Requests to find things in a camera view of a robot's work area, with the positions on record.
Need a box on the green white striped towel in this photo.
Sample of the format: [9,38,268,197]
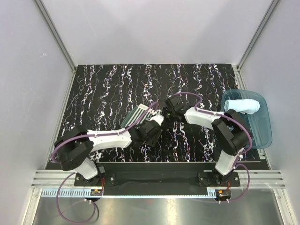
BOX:
[121,104,162,128]

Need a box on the light blue towel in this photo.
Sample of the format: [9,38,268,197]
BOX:
[224,99,260,115]

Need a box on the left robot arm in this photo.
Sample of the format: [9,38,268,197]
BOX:
[51,120,162,186]

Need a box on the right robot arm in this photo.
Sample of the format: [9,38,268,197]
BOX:
[162,94,253,187]

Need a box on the black marbled table mat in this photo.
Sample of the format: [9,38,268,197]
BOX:
[59,64,238,162]

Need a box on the blue transparent plastic bin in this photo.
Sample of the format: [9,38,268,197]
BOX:
[221,89,272,149]

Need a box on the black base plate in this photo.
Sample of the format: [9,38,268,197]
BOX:
[74,161,270,193]

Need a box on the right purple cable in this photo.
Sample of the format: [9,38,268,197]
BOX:
[178,92,253,203]

